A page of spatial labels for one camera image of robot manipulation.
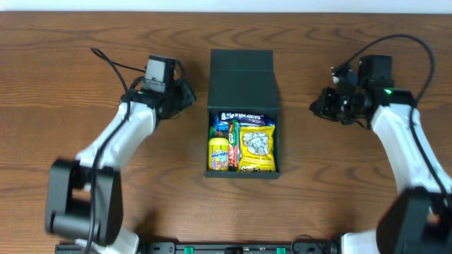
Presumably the Haribo gummy candy bag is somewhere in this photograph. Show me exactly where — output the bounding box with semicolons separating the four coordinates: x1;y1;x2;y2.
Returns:
209;126;229;139

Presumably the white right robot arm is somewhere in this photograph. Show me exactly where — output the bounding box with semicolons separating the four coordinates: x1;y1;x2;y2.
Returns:
309;68;451;253

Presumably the blue Oreo cookie pack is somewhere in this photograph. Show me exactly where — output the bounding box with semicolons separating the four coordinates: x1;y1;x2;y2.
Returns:
213;118;276;133

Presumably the yellow Hacks candy bag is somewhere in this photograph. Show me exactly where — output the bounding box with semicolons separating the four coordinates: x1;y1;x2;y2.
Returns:
238;126;276;172

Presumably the yellow candy bottle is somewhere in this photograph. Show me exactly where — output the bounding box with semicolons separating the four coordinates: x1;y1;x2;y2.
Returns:
208;138;229;171

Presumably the green red KitKat Milo bar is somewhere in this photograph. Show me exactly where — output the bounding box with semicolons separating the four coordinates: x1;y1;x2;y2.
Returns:
228;119;240;171

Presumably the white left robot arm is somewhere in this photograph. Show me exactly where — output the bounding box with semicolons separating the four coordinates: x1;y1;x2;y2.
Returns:
44;77;196;254

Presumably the black box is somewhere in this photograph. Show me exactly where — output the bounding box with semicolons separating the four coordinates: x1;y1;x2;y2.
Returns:
204;49;282;179

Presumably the blue Dairy Milk chocolate bar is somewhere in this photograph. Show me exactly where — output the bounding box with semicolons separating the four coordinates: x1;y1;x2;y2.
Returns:
217;111;270;126

